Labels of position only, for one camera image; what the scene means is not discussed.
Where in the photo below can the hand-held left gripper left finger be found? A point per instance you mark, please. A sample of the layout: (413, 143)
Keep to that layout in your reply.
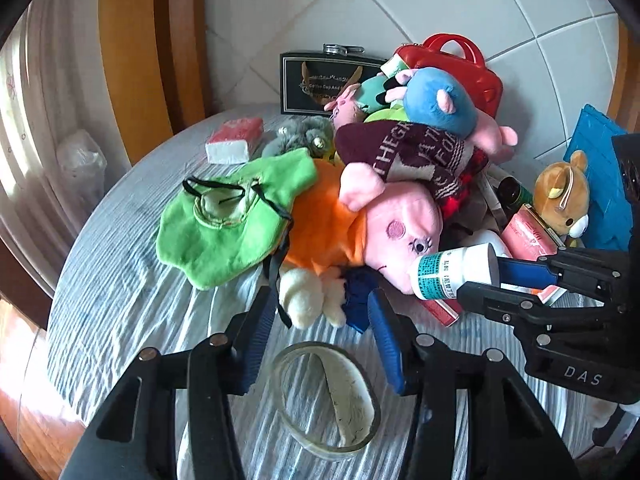
(255, 345)

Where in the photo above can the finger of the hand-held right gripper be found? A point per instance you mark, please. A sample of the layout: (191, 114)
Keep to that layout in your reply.
(525, 272)
(500, 305)

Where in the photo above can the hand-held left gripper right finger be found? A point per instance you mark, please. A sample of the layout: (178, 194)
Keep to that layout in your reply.
(387, 345)

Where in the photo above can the white medicine bottle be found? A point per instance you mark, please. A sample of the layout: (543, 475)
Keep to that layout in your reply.
(450, 270)

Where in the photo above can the clear tape roll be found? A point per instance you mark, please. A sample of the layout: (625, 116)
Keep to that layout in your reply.
(350, 400)

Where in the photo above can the brown bear plush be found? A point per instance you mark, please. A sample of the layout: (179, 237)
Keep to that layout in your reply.
(555, 185)

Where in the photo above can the blue plastic storage crate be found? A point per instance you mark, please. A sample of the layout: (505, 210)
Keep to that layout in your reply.
(595, 160)

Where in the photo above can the pink tissue pack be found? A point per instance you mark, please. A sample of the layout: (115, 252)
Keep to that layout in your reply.
(235, 135)
(525, 232)

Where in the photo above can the blue cloth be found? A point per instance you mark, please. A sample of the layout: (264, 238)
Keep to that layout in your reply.
(357, 300)

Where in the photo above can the red and white box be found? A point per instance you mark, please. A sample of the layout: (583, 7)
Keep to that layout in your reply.
(440, 312)

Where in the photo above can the white fluffy plush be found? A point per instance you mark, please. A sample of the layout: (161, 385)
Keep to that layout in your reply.
(305, 295)

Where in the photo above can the dark bottle green label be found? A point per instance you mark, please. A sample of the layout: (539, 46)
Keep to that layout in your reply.
(520, 195)

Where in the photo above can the green cloth pouch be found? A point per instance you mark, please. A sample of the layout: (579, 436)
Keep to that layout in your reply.
(210, 245)

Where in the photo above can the pig plush orange dress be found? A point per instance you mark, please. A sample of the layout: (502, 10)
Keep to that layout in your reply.
(400, 230)

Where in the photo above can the maroon knit scarf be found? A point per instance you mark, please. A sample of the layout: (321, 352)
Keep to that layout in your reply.
(400, 147)

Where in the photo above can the red toy suitcase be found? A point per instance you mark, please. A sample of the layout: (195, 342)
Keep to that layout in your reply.
(480, 85)

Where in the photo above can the blue plush toy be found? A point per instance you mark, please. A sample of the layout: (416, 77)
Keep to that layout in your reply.
(435, 100)

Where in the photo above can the grey plush toy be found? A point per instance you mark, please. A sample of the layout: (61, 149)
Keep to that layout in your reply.
(300, 135)

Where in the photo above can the teal and pink plush toy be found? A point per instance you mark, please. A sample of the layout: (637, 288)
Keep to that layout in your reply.
(372, 95)

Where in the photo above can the green flat box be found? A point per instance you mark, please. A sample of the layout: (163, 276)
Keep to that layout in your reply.
(392, 66)

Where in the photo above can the clear plastic bag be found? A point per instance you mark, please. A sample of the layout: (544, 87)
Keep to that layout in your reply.
(80, 160)

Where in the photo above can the dark gift box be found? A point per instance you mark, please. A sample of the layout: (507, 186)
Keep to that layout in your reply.
(310, 85)

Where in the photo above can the white curtain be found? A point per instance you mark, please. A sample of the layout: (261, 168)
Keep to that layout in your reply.
(40, 135)

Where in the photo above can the wooden frame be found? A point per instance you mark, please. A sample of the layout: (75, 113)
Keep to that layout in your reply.
(150, 60)
(627, 70)

